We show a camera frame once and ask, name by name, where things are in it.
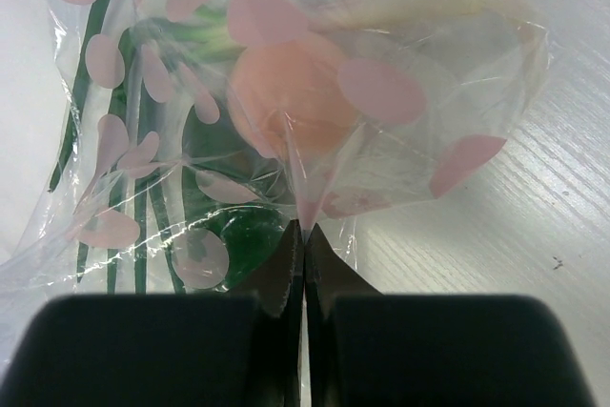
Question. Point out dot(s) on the peach fake radish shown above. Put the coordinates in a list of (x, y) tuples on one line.
[(290, 90)]

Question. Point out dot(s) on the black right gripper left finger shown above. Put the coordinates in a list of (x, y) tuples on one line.
[(240, 348)]

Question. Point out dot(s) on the clear zip top bag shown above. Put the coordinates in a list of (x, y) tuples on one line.
[(436, 100)]

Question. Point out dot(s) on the white fake daikon root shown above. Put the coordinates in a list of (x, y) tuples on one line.
[(371, 14)]

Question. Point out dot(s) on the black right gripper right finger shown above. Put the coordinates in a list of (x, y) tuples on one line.
[(367, 348)]

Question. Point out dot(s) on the green fake cucumber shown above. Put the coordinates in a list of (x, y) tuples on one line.
[(236, 206)]

